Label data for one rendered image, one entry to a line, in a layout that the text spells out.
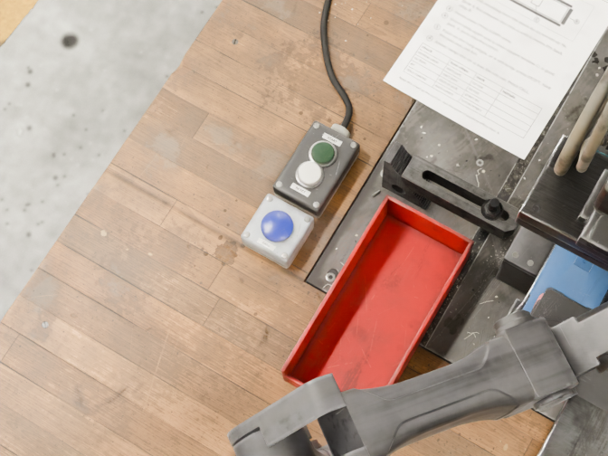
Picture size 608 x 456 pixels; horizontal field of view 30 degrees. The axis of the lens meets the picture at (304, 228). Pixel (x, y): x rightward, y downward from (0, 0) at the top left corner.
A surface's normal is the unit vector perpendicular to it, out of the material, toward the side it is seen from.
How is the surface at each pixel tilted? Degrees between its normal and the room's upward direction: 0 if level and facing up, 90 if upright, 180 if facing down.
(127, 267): 0
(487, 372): 26
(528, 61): 1
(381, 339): 0
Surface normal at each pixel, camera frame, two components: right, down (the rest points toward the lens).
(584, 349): -0.40, -0.14
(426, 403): 0.37, -0.46
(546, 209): -0.04, -0.32
